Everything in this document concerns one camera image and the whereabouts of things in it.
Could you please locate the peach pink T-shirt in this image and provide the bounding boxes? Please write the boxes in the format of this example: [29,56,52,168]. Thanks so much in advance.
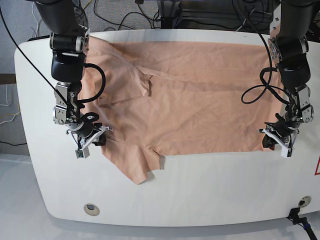
[84,37,283,184]

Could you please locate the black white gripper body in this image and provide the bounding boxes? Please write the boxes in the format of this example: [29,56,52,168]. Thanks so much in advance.
[258,118,299,152]
[66,122,113,150]

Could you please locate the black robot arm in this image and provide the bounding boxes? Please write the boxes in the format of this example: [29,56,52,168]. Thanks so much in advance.
[34,0,112,158]
[259,0,318,158]

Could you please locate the left table cable grommet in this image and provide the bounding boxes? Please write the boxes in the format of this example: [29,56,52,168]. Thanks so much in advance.
[83,203,100,217]

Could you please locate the white floor cable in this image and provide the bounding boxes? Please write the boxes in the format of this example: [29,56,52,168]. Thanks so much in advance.
[31,1,40,38]

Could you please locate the table cable grommet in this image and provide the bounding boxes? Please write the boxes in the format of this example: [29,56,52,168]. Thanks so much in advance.
[298,196,312,208]
[83,203,100,217]

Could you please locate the red triangle warning sticker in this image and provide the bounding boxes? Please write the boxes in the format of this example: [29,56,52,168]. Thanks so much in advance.
[314,157,320,176]

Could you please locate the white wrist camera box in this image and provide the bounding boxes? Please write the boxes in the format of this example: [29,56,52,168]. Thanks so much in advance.
[75,147,90,159]
[280,147,293,158]

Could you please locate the black clamp with cable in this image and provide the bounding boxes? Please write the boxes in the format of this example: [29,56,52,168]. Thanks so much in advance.
[287,207,318,240]

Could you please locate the right table cable grommet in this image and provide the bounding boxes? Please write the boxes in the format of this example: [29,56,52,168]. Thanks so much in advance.
[298,196,312,208]

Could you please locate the black aluminium frame post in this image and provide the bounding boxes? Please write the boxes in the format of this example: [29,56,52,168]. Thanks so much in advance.
[156,0,182,29]

